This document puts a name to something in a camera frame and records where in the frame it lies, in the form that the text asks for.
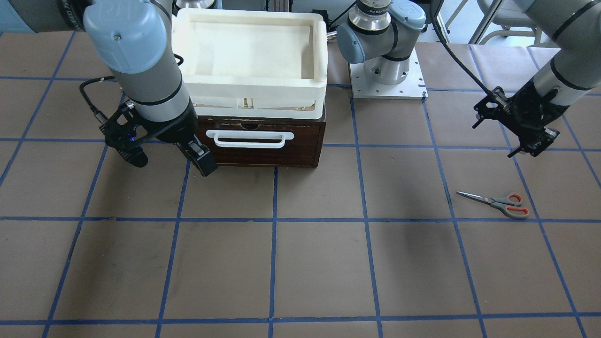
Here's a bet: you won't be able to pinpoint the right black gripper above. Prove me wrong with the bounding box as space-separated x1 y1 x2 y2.
97 101 218 177

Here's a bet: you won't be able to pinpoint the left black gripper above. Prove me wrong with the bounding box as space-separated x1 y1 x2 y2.
472 80 561 158

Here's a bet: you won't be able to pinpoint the white drawer handle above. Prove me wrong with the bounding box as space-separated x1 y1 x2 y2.
205 129 295 148

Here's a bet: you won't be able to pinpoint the orange grey scissors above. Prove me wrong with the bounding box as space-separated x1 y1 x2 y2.
456 191 530 220

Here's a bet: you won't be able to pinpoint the dark wooden drawer box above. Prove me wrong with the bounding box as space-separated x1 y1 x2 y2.
197 112 326 168

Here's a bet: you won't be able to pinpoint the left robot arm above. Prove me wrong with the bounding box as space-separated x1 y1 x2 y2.
336 0 600 158

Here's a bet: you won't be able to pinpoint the white foam tray box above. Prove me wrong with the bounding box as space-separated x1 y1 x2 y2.
172 8 328 120

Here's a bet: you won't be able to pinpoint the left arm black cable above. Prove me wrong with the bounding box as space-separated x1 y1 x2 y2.
431 14 498 94

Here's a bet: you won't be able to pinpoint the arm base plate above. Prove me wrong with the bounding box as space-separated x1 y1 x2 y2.
349 50 429 100

